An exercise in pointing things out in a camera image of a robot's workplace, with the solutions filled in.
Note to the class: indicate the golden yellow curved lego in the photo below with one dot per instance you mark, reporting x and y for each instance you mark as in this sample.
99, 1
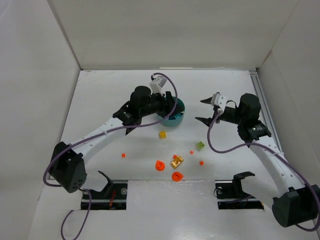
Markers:
177, 161

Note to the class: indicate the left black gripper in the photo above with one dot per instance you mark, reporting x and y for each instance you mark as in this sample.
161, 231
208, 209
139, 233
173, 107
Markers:
165, 103

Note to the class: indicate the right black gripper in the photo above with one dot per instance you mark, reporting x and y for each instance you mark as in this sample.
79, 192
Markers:
216, 111

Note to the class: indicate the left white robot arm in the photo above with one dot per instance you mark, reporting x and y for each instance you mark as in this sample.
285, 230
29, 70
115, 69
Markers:
68, 162

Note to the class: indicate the orange round lego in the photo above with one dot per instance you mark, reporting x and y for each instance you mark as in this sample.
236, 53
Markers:
177, 176
160, 165

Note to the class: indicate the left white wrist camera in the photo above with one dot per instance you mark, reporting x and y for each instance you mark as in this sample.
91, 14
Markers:
157, 84

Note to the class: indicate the teal square lego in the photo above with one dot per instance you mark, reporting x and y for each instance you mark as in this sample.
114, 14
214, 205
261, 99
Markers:
177, 116

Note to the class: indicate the light green square lego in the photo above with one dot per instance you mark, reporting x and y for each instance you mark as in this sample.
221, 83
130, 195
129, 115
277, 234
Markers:
200, 145

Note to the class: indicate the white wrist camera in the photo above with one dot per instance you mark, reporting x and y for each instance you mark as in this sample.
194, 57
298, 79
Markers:
219, 101
157, 84

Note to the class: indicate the teal divided round container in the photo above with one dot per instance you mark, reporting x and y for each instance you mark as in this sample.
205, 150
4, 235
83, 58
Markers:
171, 122

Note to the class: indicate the aluminium rail right edge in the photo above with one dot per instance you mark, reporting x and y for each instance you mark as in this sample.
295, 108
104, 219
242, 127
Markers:
265, 111

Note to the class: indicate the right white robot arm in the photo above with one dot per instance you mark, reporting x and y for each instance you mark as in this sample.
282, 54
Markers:
293, 200

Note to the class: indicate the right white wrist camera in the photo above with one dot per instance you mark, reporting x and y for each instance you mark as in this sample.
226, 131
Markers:
219, 101

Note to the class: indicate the orange round lego left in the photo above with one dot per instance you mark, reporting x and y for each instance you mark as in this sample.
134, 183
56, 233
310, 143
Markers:
160, 165

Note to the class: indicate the orange round lego lower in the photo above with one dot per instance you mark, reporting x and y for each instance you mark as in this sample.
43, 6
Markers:
177, 176

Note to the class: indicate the yellow square lego brick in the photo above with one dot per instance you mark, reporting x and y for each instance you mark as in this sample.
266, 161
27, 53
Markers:
162, 135

